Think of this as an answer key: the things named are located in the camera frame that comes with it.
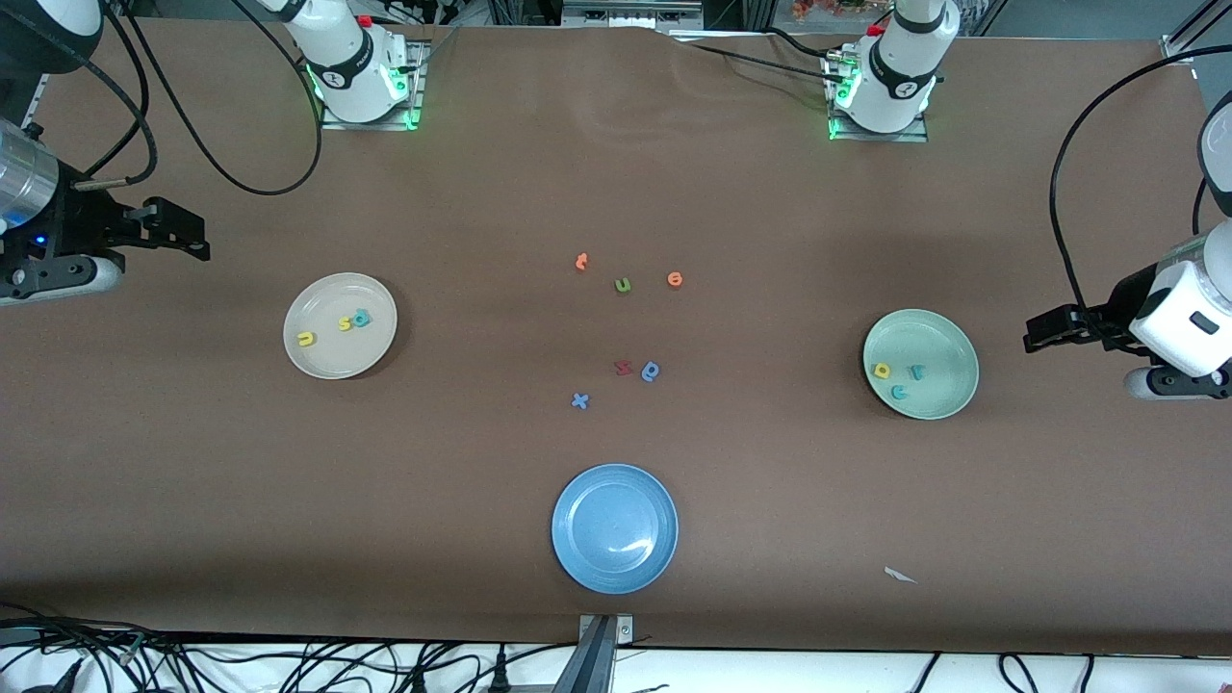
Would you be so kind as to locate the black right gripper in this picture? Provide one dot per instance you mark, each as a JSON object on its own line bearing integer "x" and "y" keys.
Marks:
{"x": 79, "y": 227}

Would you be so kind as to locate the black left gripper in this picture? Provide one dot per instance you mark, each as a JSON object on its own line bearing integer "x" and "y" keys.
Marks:
{"x": 1116, "y": 306}

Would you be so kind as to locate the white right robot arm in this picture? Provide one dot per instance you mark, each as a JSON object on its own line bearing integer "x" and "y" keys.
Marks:
{"x": 346, "y": 67}

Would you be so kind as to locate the green plate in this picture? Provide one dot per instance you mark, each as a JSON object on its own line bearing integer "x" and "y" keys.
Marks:
{"x": 948, "y": 356}

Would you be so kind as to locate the beige brown plate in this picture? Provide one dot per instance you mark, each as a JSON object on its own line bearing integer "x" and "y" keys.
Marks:
{"x": 332, "y": 358}

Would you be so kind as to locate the white paper scrap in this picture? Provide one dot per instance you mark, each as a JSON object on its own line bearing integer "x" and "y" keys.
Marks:
{"x": 899, "y": 575}

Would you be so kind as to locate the colourful snack bag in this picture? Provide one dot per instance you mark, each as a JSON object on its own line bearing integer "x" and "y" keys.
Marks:
{"x": 828, "y": 8}

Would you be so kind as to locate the blue letter q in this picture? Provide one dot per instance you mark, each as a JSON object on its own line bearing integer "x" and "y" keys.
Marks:
{"x": 651, "y": 371}

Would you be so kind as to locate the blue plate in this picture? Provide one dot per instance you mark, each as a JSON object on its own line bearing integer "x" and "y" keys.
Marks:
{"x": 615, "y": 528}

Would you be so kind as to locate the grey power strip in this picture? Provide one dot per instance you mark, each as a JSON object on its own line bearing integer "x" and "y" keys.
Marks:
{"x": 630, "y": 14}

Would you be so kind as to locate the black power plug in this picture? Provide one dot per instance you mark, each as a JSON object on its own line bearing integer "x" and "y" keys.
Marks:
{"x": 500, "y": 676}

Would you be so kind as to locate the aluminium side rail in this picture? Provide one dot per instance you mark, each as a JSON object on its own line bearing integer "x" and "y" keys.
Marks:
{"x": 40, "y": 91}

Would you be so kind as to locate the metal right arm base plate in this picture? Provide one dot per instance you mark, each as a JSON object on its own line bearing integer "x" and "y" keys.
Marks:
{"x": 371, "y": 123}

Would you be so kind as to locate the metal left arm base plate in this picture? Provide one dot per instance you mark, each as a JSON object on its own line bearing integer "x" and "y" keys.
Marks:
{"x": 881, "y": 136}

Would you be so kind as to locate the aluminium corner bracket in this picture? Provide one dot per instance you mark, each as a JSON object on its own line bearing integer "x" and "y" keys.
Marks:
{"x": 1179, "y": 48}

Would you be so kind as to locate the metal table edge bracket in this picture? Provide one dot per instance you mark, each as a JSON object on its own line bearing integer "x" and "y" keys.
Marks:
{"x": 624, "y": 628}

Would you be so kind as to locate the grey support post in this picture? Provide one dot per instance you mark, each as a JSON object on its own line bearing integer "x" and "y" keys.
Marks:
{"x": 589, "y": 664}

